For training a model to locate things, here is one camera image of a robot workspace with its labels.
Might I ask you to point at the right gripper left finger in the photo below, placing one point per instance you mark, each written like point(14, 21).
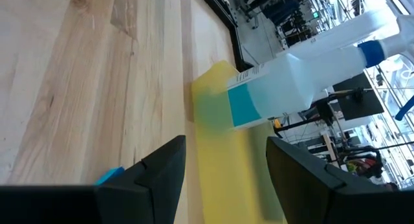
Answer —
point(139, 201)

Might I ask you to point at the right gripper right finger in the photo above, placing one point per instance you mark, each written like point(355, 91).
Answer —
point(310, 198)

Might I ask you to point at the dark blue sponge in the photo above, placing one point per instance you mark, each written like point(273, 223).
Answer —
point(110, 177)

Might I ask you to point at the yellow translucent tray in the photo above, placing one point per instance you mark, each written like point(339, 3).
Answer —
point(223, 172)

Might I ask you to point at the black aluminium table frame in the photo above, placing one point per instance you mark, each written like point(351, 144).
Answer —
point(226, 20)

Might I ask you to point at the blue-trigger spray bottle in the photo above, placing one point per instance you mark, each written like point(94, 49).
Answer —
point(284, 88)

